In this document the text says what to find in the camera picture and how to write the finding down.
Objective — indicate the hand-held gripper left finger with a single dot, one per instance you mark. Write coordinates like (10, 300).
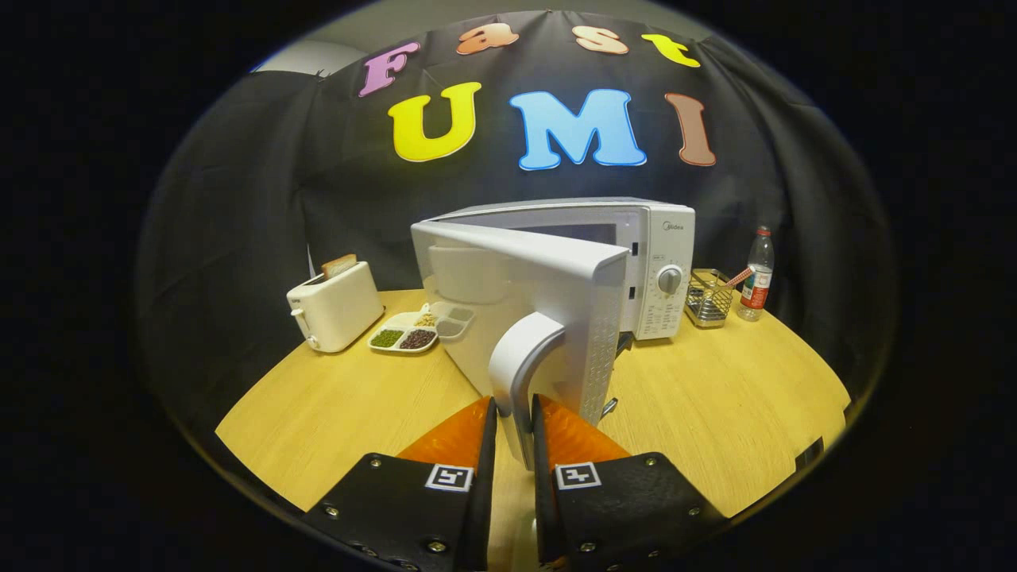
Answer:
(486, 477)

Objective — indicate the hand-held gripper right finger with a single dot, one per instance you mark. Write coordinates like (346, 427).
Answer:
(542, 477)

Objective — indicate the white microwave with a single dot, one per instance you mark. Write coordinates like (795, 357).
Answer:
(540, 294)

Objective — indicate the white divided bean tray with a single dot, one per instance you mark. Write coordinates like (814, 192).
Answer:
(401, 338)

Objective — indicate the white toaster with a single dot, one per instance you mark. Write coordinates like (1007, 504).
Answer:
(338, 310)

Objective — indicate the pink striped straw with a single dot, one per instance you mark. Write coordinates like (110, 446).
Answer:
(739, 276)

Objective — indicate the clear plastic water bottle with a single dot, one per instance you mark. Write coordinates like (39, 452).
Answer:
(756, 278)

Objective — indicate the black backdrop cloth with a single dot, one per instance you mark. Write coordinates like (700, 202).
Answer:
(238, 199)

